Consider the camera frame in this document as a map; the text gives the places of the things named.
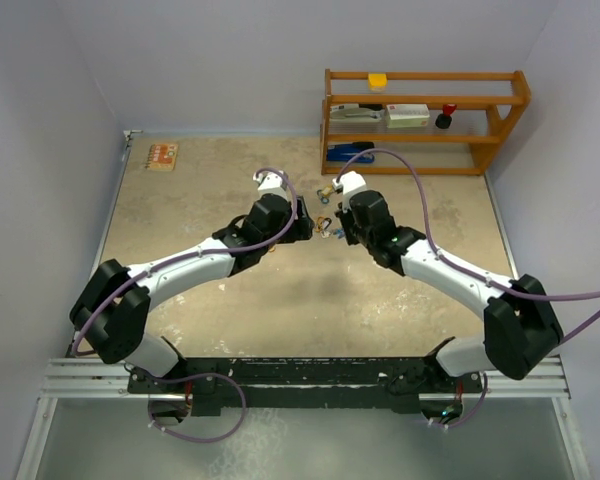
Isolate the aluminium frame rail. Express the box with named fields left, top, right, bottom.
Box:
left=39, top=354, right=573, bottom=400

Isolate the blue S carabiner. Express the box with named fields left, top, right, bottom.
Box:
left=317, top=192, right=329, bottom=204

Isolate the yellow box on shelf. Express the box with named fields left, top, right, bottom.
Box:
left=367, top=72, right=388, bottom=93

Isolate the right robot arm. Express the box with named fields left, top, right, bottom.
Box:
left=336, top=189, right=564, bottom=391

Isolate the white stapler on shelf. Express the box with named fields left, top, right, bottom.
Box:
left=329, top=103, right=384, bottom=123

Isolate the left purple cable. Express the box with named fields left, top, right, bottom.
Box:
left=72, top=166, right=298, bottom=443

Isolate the yellow key tag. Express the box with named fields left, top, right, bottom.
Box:
left=317, top=186, right=333, bottom=197

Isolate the red black stamp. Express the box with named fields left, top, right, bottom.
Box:
left=435, top=104, right=457, bottom=130

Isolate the blue stapler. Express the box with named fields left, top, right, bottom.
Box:
left=326, top=141, right=375, bottom=163

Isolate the wooden shelf rack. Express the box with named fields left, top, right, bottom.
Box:
left=320, top=69, right=532, bottom=176

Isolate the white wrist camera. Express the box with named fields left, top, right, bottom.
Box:
left=253, top=171, right=288, bottom=201
left=332, top=171, right=367, bottom=212

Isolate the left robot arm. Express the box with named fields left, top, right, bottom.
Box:
left=69, top=194, right=313, bottom=392

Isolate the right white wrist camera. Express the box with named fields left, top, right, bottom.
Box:
left=332, top=171, right=367, bottom=212

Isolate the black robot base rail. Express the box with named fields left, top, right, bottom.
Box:
left=128, top=356, right=483, bottom=417

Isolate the orange spiral notebook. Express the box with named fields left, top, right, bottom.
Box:
left=145, top=143, right=179, bottom=172

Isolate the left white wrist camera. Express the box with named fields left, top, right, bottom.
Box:
left=253, top=171, right=288, bottom=201

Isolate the white staples box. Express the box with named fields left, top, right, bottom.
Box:
left=384, top=104, right=430, bottom=128

